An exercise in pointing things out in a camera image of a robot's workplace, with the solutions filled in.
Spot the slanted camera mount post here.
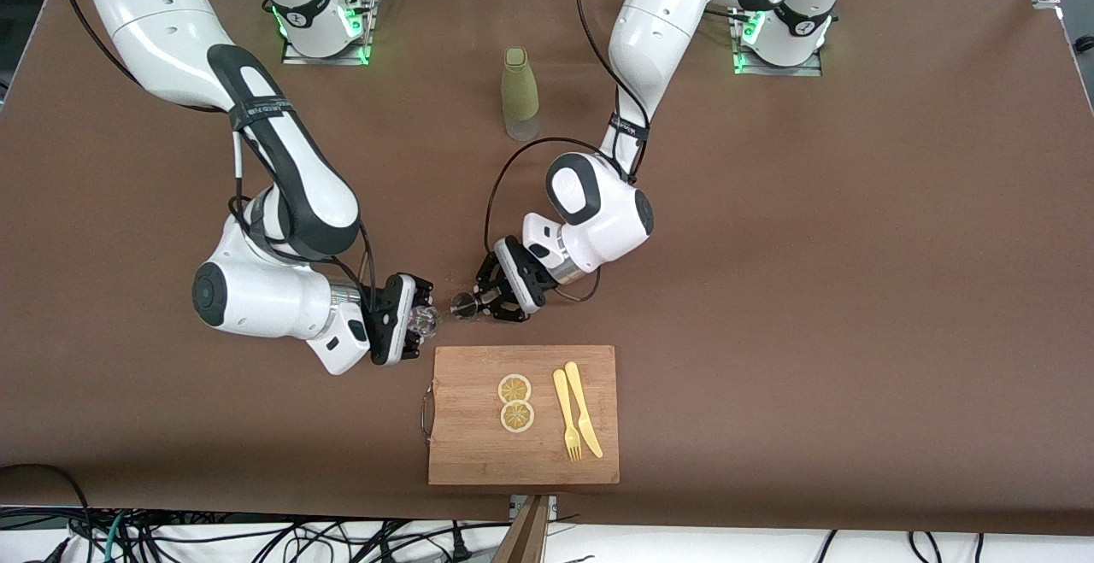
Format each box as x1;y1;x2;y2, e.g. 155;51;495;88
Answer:
493;495;550;563

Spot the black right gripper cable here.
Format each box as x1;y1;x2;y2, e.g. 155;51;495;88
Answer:
56;0;379;312

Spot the green sleeved glass bottle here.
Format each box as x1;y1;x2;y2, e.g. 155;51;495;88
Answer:
501;47;541;142

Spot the yellow plastic knife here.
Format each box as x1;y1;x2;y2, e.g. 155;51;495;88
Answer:
564;361;604;460

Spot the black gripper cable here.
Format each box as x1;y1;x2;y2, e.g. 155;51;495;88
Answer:
483;0;650;303
56;0;379;312

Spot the metal post foot bracket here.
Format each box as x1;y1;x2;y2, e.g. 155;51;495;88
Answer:
509;495;558;523

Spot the yellow plastic fork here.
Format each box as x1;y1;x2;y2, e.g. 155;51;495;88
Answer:
552;368;584;462

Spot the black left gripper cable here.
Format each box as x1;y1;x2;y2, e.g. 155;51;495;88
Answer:
483;0;650;303

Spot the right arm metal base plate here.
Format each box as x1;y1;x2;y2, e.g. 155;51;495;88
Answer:
282;0;377;66

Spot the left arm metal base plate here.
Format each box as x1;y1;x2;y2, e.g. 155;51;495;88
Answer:
731;12;826;77

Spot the thick black looped cable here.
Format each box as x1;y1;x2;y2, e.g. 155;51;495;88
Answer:
0;463;93;547

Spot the teal cable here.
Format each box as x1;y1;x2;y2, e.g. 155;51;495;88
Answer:
103;514;129;563

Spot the clear glass beaker cup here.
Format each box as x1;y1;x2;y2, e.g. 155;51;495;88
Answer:
409;305;442;343

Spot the brown table mat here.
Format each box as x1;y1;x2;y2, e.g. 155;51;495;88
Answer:
0;0;1094;537

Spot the wooden cutting board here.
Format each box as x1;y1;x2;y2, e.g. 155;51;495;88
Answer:
421;345;621;486

